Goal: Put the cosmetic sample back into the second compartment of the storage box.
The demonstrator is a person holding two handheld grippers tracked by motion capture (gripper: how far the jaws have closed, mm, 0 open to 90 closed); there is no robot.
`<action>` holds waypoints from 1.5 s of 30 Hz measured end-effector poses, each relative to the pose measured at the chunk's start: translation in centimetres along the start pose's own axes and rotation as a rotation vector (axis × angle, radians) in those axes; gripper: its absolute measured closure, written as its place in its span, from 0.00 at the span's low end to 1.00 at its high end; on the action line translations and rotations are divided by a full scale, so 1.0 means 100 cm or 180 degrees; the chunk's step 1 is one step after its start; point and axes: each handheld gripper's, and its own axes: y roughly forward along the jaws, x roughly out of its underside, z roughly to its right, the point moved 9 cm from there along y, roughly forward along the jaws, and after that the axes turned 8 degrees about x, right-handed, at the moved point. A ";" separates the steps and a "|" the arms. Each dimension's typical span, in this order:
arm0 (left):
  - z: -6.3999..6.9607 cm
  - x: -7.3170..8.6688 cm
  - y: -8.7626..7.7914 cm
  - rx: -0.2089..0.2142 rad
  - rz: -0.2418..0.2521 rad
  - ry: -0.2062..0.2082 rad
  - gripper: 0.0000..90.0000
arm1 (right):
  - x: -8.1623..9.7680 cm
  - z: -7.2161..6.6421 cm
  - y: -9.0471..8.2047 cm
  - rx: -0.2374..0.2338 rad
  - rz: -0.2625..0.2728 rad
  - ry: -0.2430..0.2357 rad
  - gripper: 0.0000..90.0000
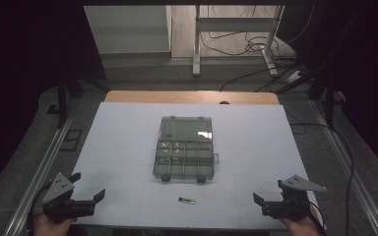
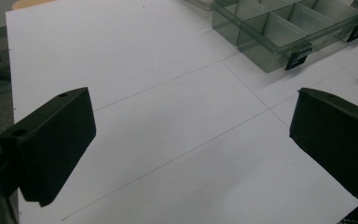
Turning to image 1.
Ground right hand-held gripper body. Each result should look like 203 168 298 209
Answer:
261 174 328 220

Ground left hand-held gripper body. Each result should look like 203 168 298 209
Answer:
41 172 96 224

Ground person's right hand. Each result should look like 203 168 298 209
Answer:
278 206 323 236

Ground person's left hand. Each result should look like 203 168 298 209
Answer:
32 213 77 236

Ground white table cover sheet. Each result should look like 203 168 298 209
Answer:
73 101 320 231

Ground small dark metallic cylinder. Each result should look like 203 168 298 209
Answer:
177 197 197 206

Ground black metal stand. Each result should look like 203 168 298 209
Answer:
47 70 84 130
307 63 341 128

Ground clear plastic compartment box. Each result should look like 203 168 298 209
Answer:
153 115 221 184

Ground white power strip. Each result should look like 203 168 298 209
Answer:
285 69 303 84

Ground white cabinet panel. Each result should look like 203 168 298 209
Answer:
83 4 172 56

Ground aluminium rail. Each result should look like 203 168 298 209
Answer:
309 98 378 236
2 97 81 236

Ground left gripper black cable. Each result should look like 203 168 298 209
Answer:
27 181 54 236

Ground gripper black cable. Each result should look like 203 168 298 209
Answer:
307 200 329 236
27 181 54 236

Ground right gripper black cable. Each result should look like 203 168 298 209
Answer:
307 200 329 236

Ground black floor frame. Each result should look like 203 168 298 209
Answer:
59 129 84 152

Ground long black cable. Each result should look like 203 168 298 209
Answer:
289 121 355 236

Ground black floor cables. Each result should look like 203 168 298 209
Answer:
199 4 316 92

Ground white metal desk frame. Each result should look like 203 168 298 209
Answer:
192 4 285 79

